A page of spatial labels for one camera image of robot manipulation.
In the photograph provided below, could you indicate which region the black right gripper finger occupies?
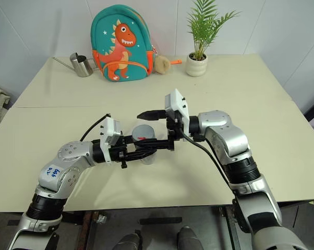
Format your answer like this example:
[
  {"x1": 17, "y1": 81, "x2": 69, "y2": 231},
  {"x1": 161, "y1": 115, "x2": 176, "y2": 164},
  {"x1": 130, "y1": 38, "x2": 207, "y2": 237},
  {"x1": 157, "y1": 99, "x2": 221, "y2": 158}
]
[
  {"x1": 134, "y1": 139, "x2": 171, "y2": 151},
  {"x1": 136, "y1": 110, "x2": 168, "y2": 121}
]

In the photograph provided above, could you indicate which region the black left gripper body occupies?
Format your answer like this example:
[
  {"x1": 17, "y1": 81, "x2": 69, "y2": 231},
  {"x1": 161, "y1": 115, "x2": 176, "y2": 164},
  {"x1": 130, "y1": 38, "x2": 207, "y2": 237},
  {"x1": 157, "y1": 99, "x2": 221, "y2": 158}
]
[{"x1": 109, "y1": 140, "x2": 129, "y2": 170}]

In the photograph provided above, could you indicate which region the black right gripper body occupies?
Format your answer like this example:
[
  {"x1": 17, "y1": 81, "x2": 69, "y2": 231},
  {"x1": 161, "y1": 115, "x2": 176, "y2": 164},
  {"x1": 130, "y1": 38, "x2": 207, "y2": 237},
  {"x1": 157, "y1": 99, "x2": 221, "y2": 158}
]
[{"x1": 166, "y1": 114, "x2": 186, "y2": 152}]

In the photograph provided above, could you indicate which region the clear plastic jar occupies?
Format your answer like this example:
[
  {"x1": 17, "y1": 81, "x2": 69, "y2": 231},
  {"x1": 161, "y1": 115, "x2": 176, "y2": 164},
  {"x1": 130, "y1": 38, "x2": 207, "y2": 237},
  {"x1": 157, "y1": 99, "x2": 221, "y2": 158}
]
[{"x1": 132, "y1": 140, "x2": 158, "y2": 166}]

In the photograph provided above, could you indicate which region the grey jar lid red mark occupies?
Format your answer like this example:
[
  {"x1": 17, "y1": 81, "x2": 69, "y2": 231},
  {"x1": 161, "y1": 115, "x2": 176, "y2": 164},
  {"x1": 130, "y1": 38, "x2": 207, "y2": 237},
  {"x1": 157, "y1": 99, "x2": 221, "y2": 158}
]
[{"x1": 131, "y1": 124, "x2": 157, "y2": 143}]

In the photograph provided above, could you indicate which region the beige plush pompom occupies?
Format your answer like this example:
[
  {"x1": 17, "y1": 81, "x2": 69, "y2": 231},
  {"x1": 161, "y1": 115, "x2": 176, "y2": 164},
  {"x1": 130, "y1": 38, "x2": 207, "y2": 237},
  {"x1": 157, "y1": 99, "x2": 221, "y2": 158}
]
[{"x1": 154, "y1": 55, "x2": 172, "y2": 75}]

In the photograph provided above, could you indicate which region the white ribbed plant pot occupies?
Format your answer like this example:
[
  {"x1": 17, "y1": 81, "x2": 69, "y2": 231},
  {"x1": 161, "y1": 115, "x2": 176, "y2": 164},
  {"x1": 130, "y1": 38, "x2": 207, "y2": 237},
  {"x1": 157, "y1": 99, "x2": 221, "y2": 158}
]
[{"x1": 186, "y1": 52, "x2": 209, "y2": 77}]

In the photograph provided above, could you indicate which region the black flat bar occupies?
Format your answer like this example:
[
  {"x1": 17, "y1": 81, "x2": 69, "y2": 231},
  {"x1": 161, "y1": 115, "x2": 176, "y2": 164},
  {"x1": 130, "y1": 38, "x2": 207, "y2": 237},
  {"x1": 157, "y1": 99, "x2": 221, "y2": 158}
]
[{"x1": 139, "y1": 217, "x2": 183, "y2": 226}]

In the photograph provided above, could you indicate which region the teal dinosaur backpack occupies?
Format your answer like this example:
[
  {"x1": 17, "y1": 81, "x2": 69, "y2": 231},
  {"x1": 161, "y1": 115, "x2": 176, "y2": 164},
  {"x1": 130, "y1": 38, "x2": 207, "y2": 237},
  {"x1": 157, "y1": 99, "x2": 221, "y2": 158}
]
[{"x1": 91, "y1": 6, "x2": 154, "y2": 83}]

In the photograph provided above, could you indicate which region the steel watering can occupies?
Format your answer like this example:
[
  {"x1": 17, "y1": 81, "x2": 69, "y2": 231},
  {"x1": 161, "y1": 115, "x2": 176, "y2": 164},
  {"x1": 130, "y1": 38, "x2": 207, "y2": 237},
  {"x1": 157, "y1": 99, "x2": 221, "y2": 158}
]
[{"x1": 52, "y1": 52, "x2": 98, "y2": 78}]

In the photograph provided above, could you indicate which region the dark rounded metallic shape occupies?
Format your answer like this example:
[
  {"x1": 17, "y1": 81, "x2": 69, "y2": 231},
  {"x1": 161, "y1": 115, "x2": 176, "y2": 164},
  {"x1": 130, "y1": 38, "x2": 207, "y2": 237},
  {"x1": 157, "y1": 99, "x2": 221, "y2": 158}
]
[
  {"x1": 177, "y1": 226, "x2": 205, "y2": 250},
  {"x1": 112, "y1": 232, "x2": 142, "y2": 250}
]

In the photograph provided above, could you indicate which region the green palm plant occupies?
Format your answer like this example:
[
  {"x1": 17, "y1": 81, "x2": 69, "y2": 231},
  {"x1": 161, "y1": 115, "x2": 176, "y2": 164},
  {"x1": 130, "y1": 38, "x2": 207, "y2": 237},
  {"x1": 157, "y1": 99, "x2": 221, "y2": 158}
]
[{"x1": 186, "y1": 0, "x2": 241, "y2": 61}]

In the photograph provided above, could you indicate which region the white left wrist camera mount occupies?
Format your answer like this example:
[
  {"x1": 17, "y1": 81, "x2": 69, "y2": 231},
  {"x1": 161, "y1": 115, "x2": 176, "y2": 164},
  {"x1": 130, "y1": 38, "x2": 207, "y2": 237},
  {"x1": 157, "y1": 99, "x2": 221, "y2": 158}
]
[{"x1": 99, "y1": 117, "x2": 124, "y2": 166}]

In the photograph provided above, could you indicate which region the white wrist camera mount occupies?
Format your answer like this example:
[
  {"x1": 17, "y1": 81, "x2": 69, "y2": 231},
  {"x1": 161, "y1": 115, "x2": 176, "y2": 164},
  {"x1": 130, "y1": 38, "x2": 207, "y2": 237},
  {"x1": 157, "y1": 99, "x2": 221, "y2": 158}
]
[
  {"x1": 164, "y1": 88, "x2": 191, "y2": 136},
  {"x1": 99, "y1": 117, "x2": 124, "y2": 166}
]

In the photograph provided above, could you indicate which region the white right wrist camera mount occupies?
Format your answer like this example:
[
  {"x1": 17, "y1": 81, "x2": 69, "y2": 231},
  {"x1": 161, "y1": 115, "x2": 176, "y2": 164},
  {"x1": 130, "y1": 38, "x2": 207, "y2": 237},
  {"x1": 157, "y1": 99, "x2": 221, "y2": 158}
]
[{"x1": 164, "y1": 88, "x2": 191, "y2": 136}]

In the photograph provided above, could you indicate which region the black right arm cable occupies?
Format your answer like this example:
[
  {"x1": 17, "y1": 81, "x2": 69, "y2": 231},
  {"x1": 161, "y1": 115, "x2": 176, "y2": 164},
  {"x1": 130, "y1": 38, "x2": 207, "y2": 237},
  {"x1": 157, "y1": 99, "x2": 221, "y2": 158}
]
[{"x1": 180, "y1": 130, "x2": 241, "y2": 199}]

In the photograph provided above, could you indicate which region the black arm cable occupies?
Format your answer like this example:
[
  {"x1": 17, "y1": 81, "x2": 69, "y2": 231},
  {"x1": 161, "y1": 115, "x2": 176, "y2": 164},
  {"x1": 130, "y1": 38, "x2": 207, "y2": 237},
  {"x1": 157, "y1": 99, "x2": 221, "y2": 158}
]
[
  {"x1": 79, "y1": 112, "x2": 112, "y2": 143},
  {"x1": 180, "y1": 130, "x2": 241, "y2": 199}
]

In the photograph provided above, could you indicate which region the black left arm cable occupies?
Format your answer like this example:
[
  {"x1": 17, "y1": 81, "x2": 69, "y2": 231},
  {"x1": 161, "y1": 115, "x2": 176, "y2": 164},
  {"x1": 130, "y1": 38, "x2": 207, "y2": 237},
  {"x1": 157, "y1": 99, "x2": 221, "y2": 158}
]
[{"x1": 79, "y1": 112, "x2": 112, "y2": 143}]

